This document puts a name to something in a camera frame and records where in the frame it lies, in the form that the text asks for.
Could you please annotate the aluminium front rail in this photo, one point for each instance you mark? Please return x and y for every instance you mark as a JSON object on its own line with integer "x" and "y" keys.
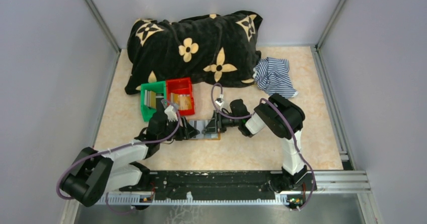
{"x": 328, "y": 182}

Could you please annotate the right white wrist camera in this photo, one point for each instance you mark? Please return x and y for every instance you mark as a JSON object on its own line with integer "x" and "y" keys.
{"x": 219, "y": 103}

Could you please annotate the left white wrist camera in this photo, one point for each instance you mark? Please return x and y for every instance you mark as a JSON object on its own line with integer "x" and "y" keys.
{"x": 172, "y": 113}

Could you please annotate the cards in green bin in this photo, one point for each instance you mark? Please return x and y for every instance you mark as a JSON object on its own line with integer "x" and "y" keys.
{"x": 152, "y": 99}

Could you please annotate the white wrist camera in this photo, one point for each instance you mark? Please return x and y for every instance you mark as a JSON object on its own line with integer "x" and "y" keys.
{"x": 219, "y": 103}
{"x": 172, "y": 113}

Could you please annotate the green plastic bin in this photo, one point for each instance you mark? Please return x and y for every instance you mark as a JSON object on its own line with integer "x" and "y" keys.
{"x": 156, "y": 87}

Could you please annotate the black floral blanket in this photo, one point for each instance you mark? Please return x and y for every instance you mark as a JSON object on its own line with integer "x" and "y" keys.
{"x": 208, "y": 48}

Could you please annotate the cards in red bin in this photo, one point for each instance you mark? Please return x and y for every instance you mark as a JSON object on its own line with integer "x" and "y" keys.
{"x": 183, "y": 101}

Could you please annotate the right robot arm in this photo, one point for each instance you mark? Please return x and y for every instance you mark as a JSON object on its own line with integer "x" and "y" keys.
{"x": 283, "y": 118}

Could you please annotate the red plastic bin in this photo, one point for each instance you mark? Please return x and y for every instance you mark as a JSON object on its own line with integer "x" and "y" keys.
{"x": 181, "y": 86}

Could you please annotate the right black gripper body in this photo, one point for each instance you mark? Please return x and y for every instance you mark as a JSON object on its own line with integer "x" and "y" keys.
{"x": 221, "y": 122}

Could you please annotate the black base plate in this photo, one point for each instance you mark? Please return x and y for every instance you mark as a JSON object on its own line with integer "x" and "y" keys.
{"x": 215, "y": 185}

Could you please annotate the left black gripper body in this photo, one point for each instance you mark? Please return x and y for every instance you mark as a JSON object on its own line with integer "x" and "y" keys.
{"x": 181, "y": 133}

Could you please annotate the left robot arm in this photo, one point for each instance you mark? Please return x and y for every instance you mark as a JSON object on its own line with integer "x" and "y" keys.
{"x": 93, "y": 174}

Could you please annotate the blue striped cloth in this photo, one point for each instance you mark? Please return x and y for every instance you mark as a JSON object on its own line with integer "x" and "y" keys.
{"x": 272, "y": 76}

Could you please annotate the yellow leather card holder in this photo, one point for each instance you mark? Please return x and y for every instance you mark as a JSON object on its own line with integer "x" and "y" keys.
{"x": 200, "y": 125}

